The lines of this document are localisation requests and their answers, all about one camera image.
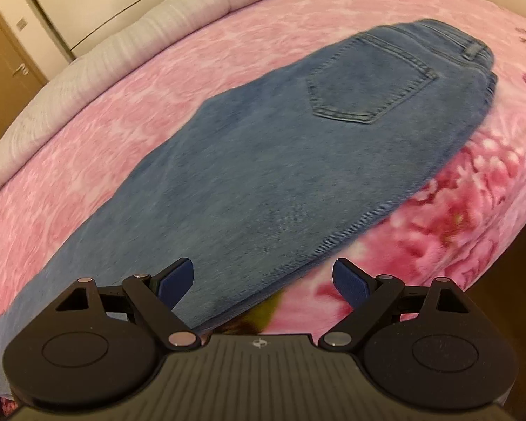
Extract blue denim jeans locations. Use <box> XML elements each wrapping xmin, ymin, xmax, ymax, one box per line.
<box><xmin>0</xmin><ymin>18</ymin><xmax>498</xmax><ymax>400</ymax></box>

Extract grey quilted bedding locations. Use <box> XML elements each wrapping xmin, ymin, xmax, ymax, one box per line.
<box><xmin>0</xmin><ymin>0</ymin><xmax>347</xmax><ymax>202</ymax></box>

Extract pink floral blanket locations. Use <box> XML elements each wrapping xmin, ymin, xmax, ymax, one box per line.
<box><xmin>0</xmin><ymin>0</ymin><xmax>526</xmax><ymax>421</ymax></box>

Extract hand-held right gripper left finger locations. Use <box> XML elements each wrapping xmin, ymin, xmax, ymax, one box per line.
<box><xmin>55</xmin><ymin>256</ymin><xmax>201</xmax><ymax>352</ymax></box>

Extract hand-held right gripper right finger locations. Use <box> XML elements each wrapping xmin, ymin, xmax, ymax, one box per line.
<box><xmin>318</xmin><ymin>258</ymin><xmax>474</xmax><ymax>352</ymax></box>

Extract cream wardrobe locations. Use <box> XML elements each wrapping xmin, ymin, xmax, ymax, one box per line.
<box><xmin>15</xmin><ymin>0</ymin><xmax>347</xmax><ymax>60</ymax></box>

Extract brown wooden door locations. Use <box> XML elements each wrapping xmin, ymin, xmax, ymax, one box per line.
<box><xmin>0</xmin><ymin>0</ymin><xmax>49</xmax><ymax>143</ymax></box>

